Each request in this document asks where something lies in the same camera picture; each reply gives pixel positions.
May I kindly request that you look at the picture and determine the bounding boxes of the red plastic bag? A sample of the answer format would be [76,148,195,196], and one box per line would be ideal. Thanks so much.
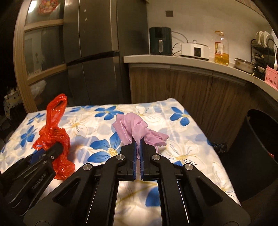
[32,94,75,181]

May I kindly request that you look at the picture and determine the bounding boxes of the small purple glove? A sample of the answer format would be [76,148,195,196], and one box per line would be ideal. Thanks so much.
[112,112,169,149]

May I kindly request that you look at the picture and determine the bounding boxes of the black trash bin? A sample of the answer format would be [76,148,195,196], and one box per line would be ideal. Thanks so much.
[222,109,277,202]

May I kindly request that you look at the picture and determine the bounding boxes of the floral blue white tablecloth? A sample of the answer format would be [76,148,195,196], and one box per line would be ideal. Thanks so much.
[0,98,241,226]

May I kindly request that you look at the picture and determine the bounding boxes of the wooden lower cabinets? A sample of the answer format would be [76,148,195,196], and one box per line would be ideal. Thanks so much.
[129,64,277,146]

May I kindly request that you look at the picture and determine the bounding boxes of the wooden glass door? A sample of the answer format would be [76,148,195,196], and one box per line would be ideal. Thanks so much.
[13,0,68,114]

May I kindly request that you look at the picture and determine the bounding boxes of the dark steel refrigerator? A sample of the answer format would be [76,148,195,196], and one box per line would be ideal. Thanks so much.
[63,0,149,106]

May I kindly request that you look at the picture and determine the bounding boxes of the stainless steel bowl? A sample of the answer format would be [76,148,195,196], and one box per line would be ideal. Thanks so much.
[234,58,255,74]

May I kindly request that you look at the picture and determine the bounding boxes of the cooking oil bottle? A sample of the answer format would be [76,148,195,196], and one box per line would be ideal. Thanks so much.
[214,31,230,66]

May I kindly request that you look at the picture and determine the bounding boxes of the white slow cooker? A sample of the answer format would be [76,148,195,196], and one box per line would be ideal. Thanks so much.
[181,40,209,61]

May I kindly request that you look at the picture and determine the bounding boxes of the pink utensil holder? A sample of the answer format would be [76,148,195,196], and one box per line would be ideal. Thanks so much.
[264,66,278,89]

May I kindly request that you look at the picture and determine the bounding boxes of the black dish rack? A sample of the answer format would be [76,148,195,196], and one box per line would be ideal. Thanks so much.
[251,31,277,80]

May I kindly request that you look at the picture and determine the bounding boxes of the black air fryer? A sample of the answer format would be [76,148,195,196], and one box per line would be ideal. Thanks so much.
[149,27,172,56]

